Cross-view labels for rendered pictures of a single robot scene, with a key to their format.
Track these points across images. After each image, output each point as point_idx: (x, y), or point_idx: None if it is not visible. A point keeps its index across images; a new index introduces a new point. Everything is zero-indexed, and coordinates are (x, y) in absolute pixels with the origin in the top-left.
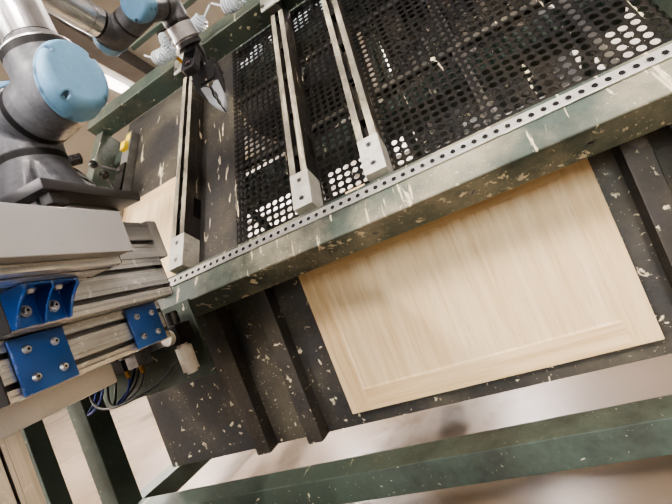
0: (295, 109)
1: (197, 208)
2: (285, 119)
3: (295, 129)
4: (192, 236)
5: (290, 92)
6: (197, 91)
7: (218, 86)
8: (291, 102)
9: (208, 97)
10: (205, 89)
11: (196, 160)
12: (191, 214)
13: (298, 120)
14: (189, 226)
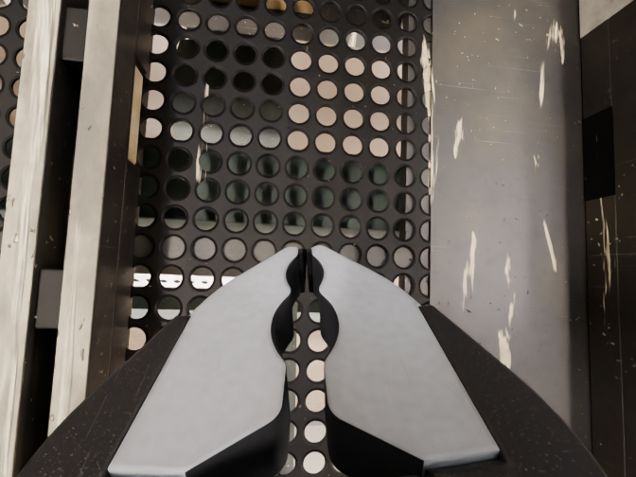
0: (10, 268)
1: (596, 155)
2: (83, 242)
3: (42, 138)
4: (608, 20)
5: (10, 418)
6: (566, 432)
7: (195, 379)
8: (22, 336)
9: (403, 326)
10: (408, 411)
11: (617, 397)
12: (619, 104)
13: (12, 182)
14: (623, 44)
